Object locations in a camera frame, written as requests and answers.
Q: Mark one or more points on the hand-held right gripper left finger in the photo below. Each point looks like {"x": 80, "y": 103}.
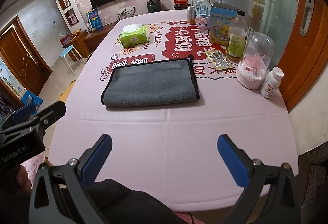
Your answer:
{"x": 98, "y": 160}

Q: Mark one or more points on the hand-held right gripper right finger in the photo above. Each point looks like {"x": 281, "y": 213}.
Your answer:
{"x": 233, "y": 162}

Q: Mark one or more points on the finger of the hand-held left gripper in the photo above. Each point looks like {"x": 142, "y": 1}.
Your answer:
{"x": 55, "y": 108}
{"x": 25, "y": 110}

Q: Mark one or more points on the grey towel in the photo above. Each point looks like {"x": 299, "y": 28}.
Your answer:
{"x": 151, "y": 83}

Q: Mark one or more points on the person's left hand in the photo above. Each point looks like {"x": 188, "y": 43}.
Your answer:
{"x": 23, "y": 178}

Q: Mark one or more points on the small blue plastic stool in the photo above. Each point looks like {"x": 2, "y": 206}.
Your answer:
{"x": 32, "y": 99}

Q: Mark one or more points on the yellow chair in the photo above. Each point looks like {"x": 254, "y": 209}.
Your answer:
{"x": 67, "y": 90}

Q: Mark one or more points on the pink floral cloth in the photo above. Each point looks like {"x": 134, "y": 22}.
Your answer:
{"x": 32, "y": 166}

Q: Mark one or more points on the brown wooden door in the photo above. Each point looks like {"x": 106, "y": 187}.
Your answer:
{"x": 20, "y": 60}

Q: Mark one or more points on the round blue stool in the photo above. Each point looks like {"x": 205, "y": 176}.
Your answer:
{"x": 67, "y": 51}

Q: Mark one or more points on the red bag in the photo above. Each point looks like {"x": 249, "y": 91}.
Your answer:
{"x": 66, "y": 40}

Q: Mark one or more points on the pink printed tablecloth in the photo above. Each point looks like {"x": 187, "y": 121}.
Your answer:
{"x": 166, "y": 142}

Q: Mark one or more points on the wooden television cabinet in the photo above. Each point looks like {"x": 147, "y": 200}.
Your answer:
{"x": 89, "y": 40}

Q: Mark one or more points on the fruit pile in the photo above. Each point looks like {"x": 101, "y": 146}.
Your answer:
{"x": 75, "y": 33}

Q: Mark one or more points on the white pill bottle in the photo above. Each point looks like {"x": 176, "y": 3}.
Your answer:
{"x": 270, "y": 84}

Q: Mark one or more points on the blue printed box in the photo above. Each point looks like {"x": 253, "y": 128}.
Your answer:
{"x": 94, "y": 20}

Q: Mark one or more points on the pink glass dome ornament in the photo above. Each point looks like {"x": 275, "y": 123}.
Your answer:
{"x": 253, "y": 65}

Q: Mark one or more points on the foil blister pack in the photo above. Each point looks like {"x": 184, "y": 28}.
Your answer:
{"x": 220, "y": 60}

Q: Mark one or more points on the green tissue pack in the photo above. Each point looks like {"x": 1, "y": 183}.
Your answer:
{"x": 133, "y": 37}

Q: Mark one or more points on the wooden sliding door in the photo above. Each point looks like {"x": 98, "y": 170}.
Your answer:
{"x": 294, "y": 60}

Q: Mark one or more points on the glass bottle with yellow label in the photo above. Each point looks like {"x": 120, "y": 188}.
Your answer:
{"x": 237, "y": 39}

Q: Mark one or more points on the blue cardboard box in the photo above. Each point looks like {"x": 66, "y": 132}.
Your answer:
{"x": 219, "y": 24}

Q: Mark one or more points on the pink toy figure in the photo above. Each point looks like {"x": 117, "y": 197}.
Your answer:
{"x": 202, "y": 25}

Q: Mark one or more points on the dark green air fryer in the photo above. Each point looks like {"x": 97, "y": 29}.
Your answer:
{"x": 154, "y": 5}

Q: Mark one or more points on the drink can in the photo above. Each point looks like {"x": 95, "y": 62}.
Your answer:
{"x": 191, "y": 15}

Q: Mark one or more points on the red pot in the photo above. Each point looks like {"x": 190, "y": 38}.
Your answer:
{"x": 181, "y": 4}

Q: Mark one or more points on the colourful wall chart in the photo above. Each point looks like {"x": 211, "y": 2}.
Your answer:
{"x": 10, "y": 78}

